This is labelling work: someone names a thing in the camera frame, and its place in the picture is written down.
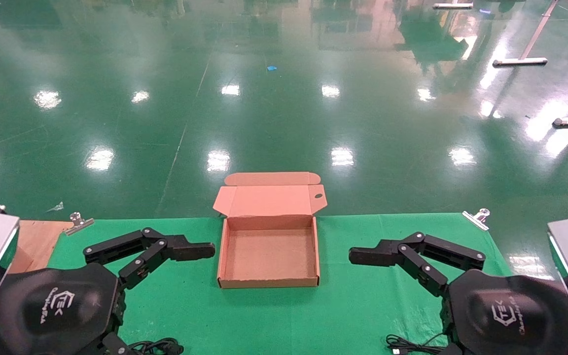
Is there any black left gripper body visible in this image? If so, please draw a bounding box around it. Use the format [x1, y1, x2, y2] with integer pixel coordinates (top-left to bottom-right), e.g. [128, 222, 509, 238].
[0, 263, 127, 355]

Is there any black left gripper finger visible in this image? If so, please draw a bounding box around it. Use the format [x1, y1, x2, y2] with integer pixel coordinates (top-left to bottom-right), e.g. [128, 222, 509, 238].
[83, 227, 215, 290]
[102, 334, 137, 355]

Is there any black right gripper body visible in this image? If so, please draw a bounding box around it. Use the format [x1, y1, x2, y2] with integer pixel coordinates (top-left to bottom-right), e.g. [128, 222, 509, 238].
[444, 269, 568, 355]

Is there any black power cable bundle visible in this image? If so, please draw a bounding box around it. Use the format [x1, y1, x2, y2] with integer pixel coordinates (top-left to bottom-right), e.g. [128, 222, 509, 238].
[129, 338, 184, 355]

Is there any open flat cardboard mailer box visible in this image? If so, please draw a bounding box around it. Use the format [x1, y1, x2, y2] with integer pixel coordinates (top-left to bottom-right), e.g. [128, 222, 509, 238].
[213, 172, 327, 289]

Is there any green table cloth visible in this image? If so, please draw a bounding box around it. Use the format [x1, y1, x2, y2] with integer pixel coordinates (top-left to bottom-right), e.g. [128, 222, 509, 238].
[47, 213, 514, 355]

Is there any silver metal binder clip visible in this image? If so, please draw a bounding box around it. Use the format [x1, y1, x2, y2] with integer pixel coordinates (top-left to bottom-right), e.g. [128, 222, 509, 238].
[64, 212, 95, 236]
[462, 208, 491, 231]

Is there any thin black USB cable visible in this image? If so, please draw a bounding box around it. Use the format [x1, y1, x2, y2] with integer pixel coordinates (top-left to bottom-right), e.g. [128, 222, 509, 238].
[386, 333, 445, 355]

